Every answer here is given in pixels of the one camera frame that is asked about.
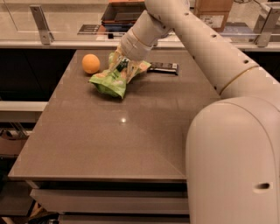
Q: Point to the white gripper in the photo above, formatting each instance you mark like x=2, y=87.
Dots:
x=131, y=46

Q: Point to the green rice chip bag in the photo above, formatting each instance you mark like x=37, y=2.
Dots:
x=114, y=82

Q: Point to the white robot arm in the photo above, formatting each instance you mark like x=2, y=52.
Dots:
x=232, y=146

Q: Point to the black snack bar packet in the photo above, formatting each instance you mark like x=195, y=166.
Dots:
x=166, y=68

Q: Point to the orange fruit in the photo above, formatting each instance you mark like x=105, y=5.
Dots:
x=90, y=64

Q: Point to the orange and black tray stack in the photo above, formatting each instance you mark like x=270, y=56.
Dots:
x=120, y=15

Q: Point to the cardboard box with label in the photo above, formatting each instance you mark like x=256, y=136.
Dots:
x=214, y=13

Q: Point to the grey table drawer unit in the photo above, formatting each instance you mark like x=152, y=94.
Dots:
x=159, y=201

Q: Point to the left metal bracket post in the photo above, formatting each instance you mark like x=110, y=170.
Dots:
x=44, y=32

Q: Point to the metal bracket post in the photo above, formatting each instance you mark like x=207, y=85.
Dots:
x=44, y=32
x=267, y=26

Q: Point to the right metal bracket post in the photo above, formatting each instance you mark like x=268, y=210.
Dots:
x=267, y=26

